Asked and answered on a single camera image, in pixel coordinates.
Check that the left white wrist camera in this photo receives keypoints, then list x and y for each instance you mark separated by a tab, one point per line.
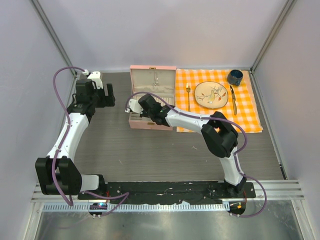
95	77

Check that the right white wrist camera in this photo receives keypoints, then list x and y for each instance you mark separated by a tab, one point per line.
133	106

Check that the gold knife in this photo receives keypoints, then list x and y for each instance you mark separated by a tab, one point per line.
235	110

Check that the bird pattern plate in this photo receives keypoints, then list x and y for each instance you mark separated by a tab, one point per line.
211	95

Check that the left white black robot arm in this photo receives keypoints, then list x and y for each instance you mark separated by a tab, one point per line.
57	172

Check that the orange checkered cloth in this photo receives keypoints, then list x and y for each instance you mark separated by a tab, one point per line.
247	119

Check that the white slotted cable duct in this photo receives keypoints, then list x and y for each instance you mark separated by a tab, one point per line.
123	208

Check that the aluminium frame rail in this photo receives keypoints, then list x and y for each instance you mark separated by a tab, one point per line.
275	190

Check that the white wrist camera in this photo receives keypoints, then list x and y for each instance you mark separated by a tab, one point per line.
95	77
133	106

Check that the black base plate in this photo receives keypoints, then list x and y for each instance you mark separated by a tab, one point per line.
175	192

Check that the dark blue mug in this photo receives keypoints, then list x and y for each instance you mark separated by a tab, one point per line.
235	77

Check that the gold fork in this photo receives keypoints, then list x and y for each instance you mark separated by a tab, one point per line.
188	90

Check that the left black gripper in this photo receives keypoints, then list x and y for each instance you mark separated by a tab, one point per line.
107	101

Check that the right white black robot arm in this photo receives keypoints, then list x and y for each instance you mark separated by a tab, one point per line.
218	133

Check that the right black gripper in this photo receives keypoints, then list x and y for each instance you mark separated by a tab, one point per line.
143	115

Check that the pink jewelry box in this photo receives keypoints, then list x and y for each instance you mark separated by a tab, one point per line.
159	80

